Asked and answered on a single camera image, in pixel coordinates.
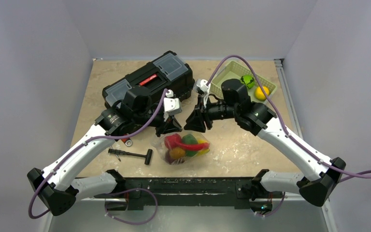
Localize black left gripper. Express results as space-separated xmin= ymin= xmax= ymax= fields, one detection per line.
xmin=133 ymin=108 xmax=182 ymax=137

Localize red toy apple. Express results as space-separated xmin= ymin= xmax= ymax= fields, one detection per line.
xmin=164 ymin=133 xmax=182 ymax=150

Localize green toy pepper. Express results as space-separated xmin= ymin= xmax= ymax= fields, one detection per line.
xmin=182 ymin=134 xmax=198 ymax=157

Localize clear zip top bag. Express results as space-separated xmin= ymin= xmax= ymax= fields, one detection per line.
xmin=151 ymin=130 xmax=211 ymax=165

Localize red toy chili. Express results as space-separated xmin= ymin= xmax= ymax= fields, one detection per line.
xmin=175 ymin=142 xmax=203 ymax=151

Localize orange toy fruit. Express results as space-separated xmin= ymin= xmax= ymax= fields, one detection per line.
xmin=169 ymin=147 xmax=186 ymax=160

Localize yellow toy banana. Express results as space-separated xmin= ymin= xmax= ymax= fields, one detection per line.
xmin=197 ymin=138 xmax=210 ymax=156

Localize dark red toy fruit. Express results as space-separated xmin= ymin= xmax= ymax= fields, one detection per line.
xmin=164 ymin=151 xmax=175 ymax=164

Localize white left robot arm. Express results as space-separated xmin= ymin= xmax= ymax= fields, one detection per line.
xmin=27 ymin=86 xmax=182 ymax=219

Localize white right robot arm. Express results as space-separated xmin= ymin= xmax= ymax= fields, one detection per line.
xmin=185 ymin=79 xmax=346 ymax=207

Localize black rubber mallet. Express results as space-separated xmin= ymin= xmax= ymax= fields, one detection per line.
xmin=108 ymin=148 xmax=153 ymax=165

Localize red adjustable wrench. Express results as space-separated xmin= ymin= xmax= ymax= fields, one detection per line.
xmin=122 ymin=138 xmax=133 ymax=147

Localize black plastic toolbox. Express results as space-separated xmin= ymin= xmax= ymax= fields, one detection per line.
xmin=102 ymin=51 xmax=195 ymax=108

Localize green plastic basket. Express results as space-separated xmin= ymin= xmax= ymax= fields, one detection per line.
xmin=210 ymin=60 xmax=268 ymax=103

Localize green toy ball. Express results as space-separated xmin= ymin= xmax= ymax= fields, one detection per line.
xmin=240 ymin=74 xmax=256 ymax=89

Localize yellow toy lemon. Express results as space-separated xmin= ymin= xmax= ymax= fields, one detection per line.
xmin=254 ymin=86 xmax=270 ymax=101

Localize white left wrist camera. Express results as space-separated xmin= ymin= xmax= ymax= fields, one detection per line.
xmin=163 ymin=89 xmax=183 ymax=121

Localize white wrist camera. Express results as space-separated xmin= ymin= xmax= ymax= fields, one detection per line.
xmin=194 ymin=79 xmax=211 ymax=108
xmin=163 ymin=89 xmax=183 ymax=121

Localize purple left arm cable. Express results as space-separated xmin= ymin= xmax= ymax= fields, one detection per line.
xmin=28 ymin=89 xmax=170 ymax=219

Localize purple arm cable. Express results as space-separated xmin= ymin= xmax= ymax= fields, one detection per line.
xmin=206 ymin=55 xmax=371 ymax=183
xmin=28 ymin=89 xmax=170 ymax=219

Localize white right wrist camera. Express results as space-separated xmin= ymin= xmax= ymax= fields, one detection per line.
xmin=194 ymin=79 xmax=211 ymax=108

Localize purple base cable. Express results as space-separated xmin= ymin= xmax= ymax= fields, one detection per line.
xmin=104 ymin=187 xmax=158 ymax=225

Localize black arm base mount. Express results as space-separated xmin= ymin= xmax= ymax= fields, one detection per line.
xmin=95 ymin=173 xmax=283 ymax=212

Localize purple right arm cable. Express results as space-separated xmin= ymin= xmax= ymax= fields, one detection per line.
xmin=206 ymin=55 xmax=371 ymax=183

